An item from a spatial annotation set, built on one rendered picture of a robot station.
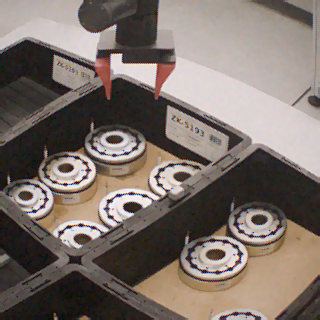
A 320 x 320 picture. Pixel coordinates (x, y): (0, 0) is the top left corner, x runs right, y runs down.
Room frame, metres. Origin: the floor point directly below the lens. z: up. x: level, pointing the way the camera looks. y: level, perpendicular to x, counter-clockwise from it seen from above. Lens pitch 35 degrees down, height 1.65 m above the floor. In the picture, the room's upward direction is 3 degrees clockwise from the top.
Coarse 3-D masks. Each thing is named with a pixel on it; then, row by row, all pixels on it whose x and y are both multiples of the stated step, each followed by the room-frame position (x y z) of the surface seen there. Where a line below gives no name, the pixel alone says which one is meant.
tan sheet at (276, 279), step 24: (288, 240) 0.95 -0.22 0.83; (312, 240) 0.95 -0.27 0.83; (264, 264) 0.89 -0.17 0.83; (288, 264) 0.89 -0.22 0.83; (312, 264) 0.88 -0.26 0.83; (144, 288) 0.83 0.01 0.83; (168, 288) 0.84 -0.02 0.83; (192, 288) 0.84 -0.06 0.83; (240, 288) 0.84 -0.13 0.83; (264, 288) 0.83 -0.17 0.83; (288, 288) 0.83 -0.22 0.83; (192, 312) 0.78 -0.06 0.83; (216, 312) 0.78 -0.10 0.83; (264, 312) 0.77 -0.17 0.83
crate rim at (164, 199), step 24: (72, 96) 1.19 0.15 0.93; (168, 96) 1.20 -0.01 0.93; (216, 120) 1.13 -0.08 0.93; (0, 144) 1.04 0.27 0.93; (240, 144) 1.07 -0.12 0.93; (216, 168) 1.01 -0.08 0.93; (0, 192) 0.91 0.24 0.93; (24, 216) 0.86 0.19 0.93; (144, 216) 0.89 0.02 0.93; (96, 240) 0.83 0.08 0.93
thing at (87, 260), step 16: (256, 144) 1.07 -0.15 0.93; (240, 160) 1.03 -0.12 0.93; (288, 160) 1.04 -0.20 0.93; (208, 176) 0.98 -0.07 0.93; (304, 176) 1.00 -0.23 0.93; (192, 192) 0.95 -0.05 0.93; (160, 208) 0.91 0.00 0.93; (176, 208) 0.91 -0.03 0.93; (144, 224) 0.87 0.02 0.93; (112, 240) 0.83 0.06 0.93; (128, 240) 0.84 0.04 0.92; (96, 256) 0.79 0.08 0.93; (96, 272) 0.76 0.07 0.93; (128, 288) 0.73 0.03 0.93; (160, 304) 0.70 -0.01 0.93; (304, 304) 0.70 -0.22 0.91
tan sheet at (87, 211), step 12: (156, 156) 1.17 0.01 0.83; (168, 156) 1.17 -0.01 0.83; (144, 168) 1.13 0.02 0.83; (36, 180) 1.08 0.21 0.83; (108, 180) 1.09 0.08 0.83; (120, 180) 1.10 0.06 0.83; (132, 180) 1.10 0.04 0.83; (144, 180) 1.10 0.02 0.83; (96, 192) 1.06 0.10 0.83; (108, 192) 1.06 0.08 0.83; (60, 204) 1.02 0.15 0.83; (84, 204) 1.03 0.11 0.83; (96, 204) 1.03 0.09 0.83; (60, 216) 0.99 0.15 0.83; (72, 216) 0.99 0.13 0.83; (84, 216) 1.00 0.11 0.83; (96, 216) 1.00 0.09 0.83; (48, 228) 0.95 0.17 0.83
